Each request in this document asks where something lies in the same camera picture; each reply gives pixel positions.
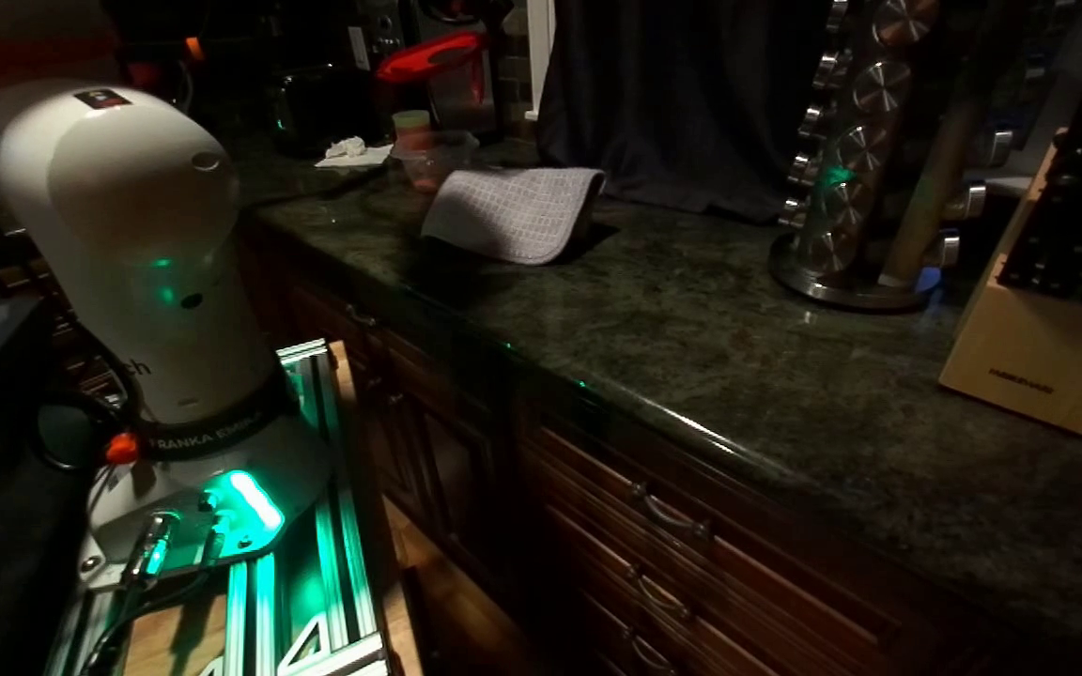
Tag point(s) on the red plastic lid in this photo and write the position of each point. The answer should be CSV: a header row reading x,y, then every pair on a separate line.
x,y
430,58

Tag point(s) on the clear plastic lunch box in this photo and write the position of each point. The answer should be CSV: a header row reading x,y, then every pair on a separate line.
x,y
435,152

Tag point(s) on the grey quilted cloth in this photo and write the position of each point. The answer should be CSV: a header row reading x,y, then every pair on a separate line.
x,y
518,213

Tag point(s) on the white crumpled tissue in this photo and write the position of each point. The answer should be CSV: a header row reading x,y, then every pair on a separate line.
x,y
356,155

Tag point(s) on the chrome spice rack carousel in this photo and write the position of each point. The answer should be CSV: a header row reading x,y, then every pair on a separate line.
x,y
854,152

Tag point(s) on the wooden knife block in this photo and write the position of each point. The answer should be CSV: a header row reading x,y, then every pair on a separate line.
x,y
1044,352

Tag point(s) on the aluminium profile frame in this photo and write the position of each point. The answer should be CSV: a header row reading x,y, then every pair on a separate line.
x,y
302,577

